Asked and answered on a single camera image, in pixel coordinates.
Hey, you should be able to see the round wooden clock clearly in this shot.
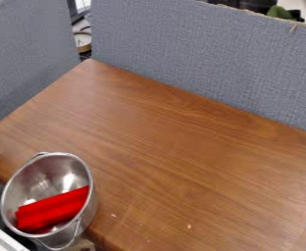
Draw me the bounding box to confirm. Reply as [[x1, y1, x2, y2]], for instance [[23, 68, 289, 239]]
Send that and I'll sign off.
[[75, 31, 92, 53]]

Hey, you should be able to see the stainless steel pot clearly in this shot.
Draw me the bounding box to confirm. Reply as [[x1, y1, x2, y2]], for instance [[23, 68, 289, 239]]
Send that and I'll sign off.
[[0, 152, 96, 251]]

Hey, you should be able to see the grey fabric partition panel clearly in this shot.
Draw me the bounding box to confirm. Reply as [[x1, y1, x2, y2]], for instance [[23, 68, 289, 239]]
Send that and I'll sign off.
[[92, 0, 306, 130]]

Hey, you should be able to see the green object behind partition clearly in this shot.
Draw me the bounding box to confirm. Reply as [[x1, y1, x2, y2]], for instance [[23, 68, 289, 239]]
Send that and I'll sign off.
[[268, 6, 293, 20]]

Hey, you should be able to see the red plastic block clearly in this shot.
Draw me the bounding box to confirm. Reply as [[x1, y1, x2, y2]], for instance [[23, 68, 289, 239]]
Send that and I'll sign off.
[[16, 186, 91, 232]]

